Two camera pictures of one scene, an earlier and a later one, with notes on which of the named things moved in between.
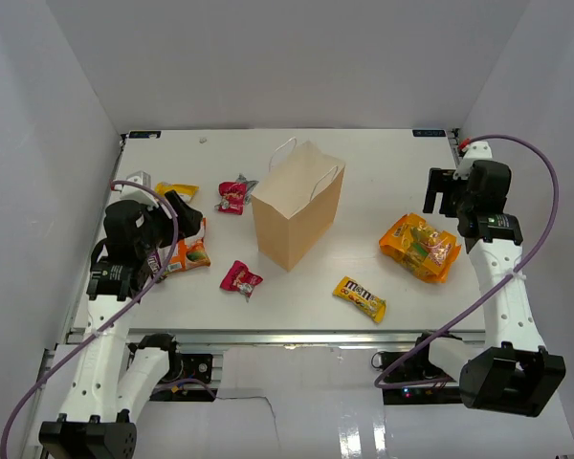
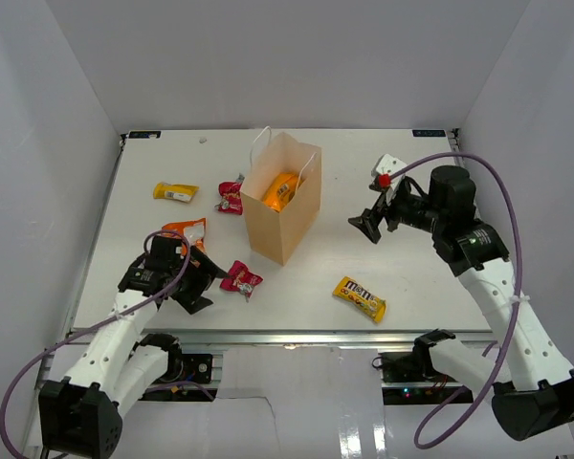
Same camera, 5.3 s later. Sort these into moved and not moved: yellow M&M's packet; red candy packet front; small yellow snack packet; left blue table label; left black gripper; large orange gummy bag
Moved: left black gripper; large orange gummy bag
Not moved: yellow M&M's packet; red candy packet front; left blue table label; small yellow snack packet
